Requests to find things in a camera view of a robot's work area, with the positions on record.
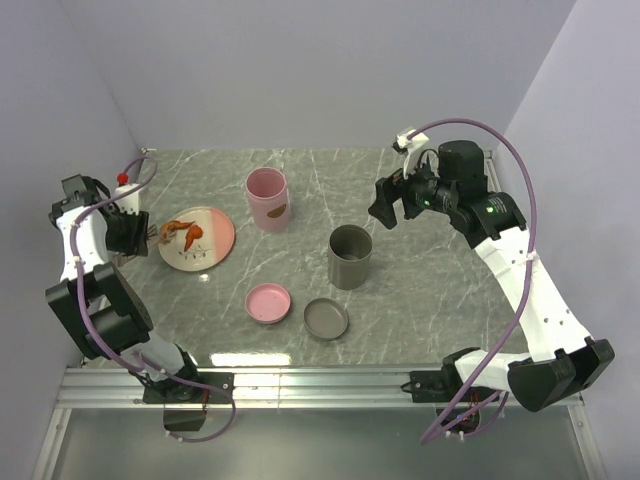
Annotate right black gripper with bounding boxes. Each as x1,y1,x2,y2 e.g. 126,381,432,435
368,150,458,229

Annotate metal tongs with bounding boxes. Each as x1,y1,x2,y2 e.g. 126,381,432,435
112,225,168,268

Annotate orange chicken wing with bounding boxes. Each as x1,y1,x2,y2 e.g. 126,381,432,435
160,220,194,242

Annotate orange carrot piece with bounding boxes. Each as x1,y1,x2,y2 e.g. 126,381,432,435
183,224,203,252

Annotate grey cylindrical container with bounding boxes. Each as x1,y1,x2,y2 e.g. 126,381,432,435
327,225,373,290

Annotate grey container lid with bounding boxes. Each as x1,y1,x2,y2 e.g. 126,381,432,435
303,298,349,341

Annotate pink container lid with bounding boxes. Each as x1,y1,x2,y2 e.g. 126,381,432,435
245,283,291,325

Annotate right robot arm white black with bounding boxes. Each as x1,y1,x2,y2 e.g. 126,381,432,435
369,134,615,412

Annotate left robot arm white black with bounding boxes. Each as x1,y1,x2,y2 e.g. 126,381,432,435
45,175,233,404

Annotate pink floral plate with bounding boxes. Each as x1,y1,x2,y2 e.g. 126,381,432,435
158,207,236,272

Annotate pink cylindrical container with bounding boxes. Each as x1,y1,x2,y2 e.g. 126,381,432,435
246,167,291,233

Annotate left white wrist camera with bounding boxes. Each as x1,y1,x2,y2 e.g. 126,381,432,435
113,172,143,215

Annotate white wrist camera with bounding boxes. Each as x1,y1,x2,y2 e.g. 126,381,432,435
392,128,430,179
113,172,143,215

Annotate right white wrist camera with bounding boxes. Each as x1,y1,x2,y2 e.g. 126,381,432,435
392,128,430,179

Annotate aluminium rail frame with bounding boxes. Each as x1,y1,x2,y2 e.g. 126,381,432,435
34,366,606,479

